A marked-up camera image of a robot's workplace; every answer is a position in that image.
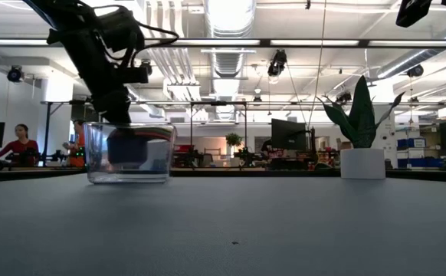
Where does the black ceiling camera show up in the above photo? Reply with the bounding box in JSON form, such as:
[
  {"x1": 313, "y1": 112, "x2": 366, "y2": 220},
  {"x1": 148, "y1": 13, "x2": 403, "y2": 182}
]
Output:
[
  {"x1": 138, "y1": 59, "x2": 154, "y2": 77},
  {"x1": 6, "y1": 64, "x2": 25, "y2": 84},
  {"x1": 336, "y1": 90, "x2": 353, "y2": 105},
  {"x1": 267, "y1": 48, "x2": 288, "y2": 77},
  {"x1": 405, "y1": 64, "x2": 425, "y2": 79}
]

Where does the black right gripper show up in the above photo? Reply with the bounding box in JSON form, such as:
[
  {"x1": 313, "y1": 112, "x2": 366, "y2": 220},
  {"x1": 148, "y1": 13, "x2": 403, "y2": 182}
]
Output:
[{"x1": 395, "y1": 0, "x2": 434, "y2": 28}]

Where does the small leafy green plant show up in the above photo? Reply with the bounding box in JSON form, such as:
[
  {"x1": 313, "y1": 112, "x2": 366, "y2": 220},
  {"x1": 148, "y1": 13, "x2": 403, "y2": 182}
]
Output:
[{"x1": 225, "y1": 132, "x2": 244, "y2": 150}]

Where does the clear plastic basket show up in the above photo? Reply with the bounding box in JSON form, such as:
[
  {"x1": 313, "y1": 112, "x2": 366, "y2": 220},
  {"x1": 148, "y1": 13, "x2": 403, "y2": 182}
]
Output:
[{"x1": 83, "y1": 121, "x2": 177, "y2": 185}]

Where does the green plant in white pot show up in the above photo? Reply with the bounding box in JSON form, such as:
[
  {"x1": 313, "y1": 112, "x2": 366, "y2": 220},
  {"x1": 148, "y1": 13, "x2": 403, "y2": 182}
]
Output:
[{"x1": 316, "y1": 75, "x2": 406, "y2": 180}]

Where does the blue storage bin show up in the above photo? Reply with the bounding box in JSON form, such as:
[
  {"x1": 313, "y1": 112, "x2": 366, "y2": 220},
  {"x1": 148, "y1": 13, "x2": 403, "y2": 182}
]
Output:
[
  {"x1": 397, "y1": 137, "x2": 427, "y2": 150},
  {"x1": 397, "y1": 157, "x2": 444, "y2": 169}
]

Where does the black table frame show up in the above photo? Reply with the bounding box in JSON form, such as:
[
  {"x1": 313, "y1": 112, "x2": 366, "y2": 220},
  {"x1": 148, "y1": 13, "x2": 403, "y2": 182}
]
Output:
[{"x1": 0, "y1": 167, "x2": 446, "y2": 183}]

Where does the blue-grey table mat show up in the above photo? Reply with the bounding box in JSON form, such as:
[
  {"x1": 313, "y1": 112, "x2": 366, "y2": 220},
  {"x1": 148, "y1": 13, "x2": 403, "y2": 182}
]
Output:
[{"x1": 0, "y1": 174, "x2": 446, "y2": 276}]

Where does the person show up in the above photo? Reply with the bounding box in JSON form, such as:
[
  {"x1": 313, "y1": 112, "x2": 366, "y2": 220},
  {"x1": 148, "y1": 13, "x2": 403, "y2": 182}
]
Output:
[
  {"x1": 62, "y1": 119, "x2": 88, "y2": 169},
  {"x1": 0, "y1": 123, "x2": 40, "y2": 168}
]

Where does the black overhead crossbar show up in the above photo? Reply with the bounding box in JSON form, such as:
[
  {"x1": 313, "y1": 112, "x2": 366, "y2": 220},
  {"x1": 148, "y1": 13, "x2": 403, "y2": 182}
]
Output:
[{"x1": 0, "y1": 37, "x2": 446, "y2": 49}]

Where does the thin hanging cable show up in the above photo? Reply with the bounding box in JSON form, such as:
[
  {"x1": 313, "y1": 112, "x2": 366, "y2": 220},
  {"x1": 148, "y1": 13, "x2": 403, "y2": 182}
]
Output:
[{"x1": 307, "y1": 0, "x2": 327, "y2": 126}]

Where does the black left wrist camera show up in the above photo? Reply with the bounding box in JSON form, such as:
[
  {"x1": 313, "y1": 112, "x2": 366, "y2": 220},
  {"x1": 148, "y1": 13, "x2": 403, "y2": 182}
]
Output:
[{"x1": 96, "y1": 5, "x2": 146, "y2": 53}]

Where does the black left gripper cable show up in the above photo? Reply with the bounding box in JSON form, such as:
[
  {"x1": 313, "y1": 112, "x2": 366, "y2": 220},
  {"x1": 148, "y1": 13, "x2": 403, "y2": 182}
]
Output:
[{"x1": 129, "y1": 18, "x2": 180, "y2": 68}]

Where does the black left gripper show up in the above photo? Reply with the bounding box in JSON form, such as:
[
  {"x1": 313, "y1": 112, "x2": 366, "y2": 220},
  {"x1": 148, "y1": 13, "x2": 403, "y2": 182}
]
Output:
[{"x1": 87, "y1": 49, "x2": 149, "y2": 130}]

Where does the silver ventilation duct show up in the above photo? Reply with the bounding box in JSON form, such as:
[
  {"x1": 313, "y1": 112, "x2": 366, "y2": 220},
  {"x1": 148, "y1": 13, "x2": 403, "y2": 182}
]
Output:
[{"x1": 203, "y1": 0, "x2": 257, "y2": 123}]

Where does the purple measuring cup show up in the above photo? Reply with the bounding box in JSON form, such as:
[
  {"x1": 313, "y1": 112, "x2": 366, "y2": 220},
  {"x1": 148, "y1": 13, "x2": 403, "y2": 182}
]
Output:
[{"x1": 107, "y1": 128, "x2": 149, "y2": 166}]

